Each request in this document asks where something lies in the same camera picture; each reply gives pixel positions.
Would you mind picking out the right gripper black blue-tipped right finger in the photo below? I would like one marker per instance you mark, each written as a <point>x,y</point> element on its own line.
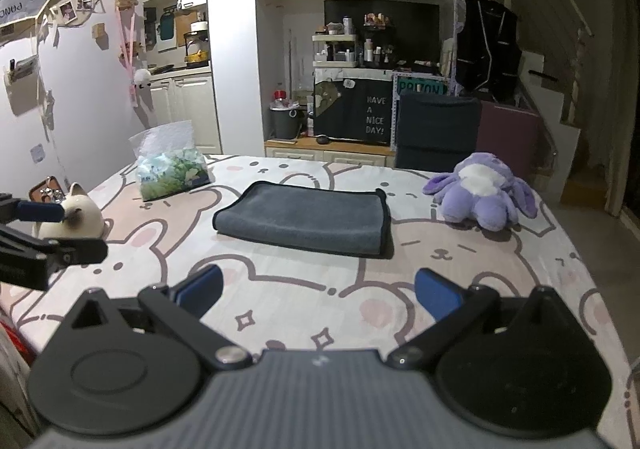
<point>521,367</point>

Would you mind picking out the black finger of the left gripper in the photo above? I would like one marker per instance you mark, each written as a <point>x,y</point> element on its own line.
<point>29,262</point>

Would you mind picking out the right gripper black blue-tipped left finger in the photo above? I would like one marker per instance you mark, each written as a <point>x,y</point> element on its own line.
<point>118,367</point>

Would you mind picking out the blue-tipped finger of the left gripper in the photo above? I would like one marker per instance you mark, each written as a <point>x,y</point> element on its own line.
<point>17,209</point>

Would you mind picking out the grey microfibre towel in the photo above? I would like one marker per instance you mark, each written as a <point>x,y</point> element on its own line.
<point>355,224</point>

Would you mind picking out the white cat figurine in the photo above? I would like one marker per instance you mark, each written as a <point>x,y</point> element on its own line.
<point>82,220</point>

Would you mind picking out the green tissue pack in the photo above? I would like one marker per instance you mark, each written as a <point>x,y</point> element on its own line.
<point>168,162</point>

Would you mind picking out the purple plush bunny toy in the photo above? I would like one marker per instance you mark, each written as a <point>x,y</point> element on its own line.
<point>482,188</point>

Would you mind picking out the white kitchen cabinets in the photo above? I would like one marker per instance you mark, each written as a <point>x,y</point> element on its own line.
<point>189,95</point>

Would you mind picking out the bunny print tablecloth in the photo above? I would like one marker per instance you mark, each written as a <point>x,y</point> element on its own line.
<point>283,298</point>

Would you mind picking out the maroon panel board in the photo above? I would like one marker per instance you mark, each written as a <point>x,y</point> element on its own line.
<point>511,134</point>

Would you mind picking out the dark blue fabric chair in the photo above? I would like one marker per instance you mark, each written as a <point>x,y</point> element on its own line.
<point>435,132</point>

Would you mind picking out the cream drawer bench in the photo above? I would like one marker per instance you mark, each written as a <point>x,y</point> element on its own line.
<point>343,152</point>

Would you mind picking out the grey trash bin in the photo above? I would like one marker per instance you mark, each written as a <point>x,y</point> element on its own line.
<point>285,121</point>

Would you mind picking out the black have a nice day cabinet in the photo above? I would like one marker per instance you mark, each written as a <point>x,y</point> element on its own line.
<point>353,104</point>

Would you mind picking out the white tiered shelf rack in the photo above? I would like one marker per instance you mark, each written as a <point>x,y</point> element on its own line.
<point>334,51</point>

